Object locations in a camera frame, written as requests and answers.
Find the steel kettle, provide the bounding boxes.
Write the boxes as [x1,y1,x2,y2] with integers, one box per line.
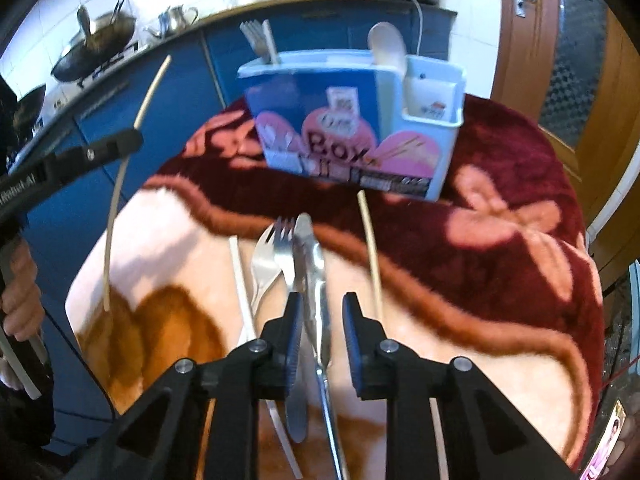
[145,5,200,39]

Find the dark steel wok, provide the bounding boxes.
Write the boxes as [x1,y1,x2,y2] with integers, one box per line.
[51,12,137,83]

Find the black cable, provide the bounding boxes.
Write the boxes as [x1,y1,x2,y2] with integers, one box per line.
[44,307,122,417]

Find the light blue utensil box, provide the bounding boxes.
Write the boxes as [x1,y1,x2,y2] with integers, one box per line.
[236,50,467,202]

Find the beige chopstick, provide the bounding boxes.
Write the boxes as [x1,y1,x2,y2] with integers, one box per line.
[357,190,450,480]
[102,55,172,312]

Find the steel ladle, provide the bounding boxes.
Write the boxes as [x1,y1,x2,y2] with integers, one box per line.
[76,5,97,42]

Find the white power cable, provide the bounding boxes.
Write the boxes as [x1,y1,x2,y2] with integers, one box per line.
[410,0,426,57]

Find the person's left hand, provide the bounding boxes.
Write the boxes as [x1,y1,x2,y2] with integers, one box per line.
[0,237,46,343]

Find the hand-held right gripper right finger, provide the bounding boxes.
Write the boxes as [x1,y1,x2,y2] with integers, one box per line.
[341,291,576,480]

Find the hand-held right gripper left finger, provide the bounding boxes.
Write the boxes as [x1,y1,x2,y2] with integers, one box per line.
[70,291,306,480]

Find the white spoon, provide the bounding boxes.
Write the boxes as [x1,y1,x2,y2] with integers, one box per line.
[367,21,409,70]

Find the wooden door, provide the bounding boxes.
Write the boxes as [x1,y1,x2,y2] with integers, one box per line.
[492,0,640,241]

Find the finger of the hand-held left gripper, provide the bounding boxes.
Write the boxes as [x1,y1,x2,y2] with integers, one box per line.
[42,129,144,183]

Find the small black wok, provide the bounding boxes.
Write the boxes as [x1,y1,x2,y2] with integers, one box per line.
[10,84,49,136]

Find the steel knife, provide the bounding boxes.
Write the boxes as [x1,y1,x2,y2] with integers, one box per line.
[294,212,348,480]

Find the red and pink plush blanket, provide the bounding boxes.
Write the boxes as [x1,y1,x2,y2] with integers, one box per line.
[65,92,608,480]

